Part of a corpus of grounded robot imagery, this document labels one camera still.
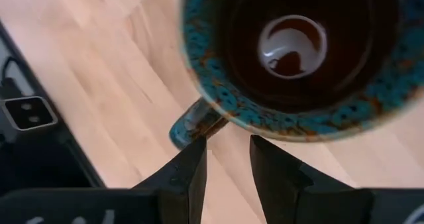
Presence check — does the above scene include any small silver-framed depth camera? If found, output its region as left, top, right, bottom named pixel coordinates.
left=0, top=96, right=59, bottom=140

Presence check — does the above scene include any blue speckled mug brown inside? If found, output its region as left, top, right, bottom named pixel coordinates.
left=168, top=0, right=424, bottom=150

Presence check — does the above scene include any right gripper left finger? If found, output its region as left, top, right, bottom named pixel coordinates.
left=0, top=136, right=208, bottom=224

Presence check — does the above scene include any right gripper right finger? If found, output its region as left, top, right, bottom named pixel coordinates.
left=250, top=134, right=424, bottom=224

